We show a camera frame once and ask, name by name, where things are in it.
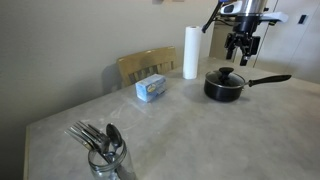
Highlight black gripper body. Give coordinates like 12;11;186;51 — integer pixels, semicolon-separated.
224;14;262;58

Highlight glass lid with black knob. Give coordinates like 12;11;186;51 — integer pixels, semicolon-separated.
205;66;247;89

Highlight beige kitchen counter cabinet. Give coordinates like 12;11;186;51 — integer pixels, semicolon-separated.
209;21;238;63

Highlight white paper towel roll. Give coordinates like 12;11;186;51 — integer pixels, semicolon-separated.
182;25;203;81

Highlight white cupboard doors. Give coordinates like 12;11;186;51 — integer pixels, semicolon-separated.
234;0;320;85

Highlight yellow wooden chair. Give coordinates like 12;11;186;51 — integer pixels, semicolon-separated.
116;45;178;89

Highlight blue and white box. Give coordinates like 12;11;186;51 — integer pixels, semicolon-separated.
135;73;167;103

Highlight silver metal spoon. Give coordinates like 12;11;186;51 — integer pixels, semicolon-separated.
105;122;124;156

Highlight silver metal fork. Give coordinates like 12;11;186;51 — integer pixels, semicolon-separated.
70;123;108;154
79;120;110;148
64;128;101;153

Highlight clear glass jar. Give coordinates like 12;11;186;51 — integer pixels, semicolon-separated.
87;139;138;180

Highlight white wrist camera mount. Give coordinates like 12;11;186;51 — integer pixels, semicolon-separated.
220;0;290;24

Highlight black pot with handle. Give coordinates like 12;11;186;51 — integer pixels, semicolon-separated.
203;74;292;102

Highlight black wall switch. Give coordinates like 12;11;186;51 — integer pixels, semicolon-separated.
297;14;309;25

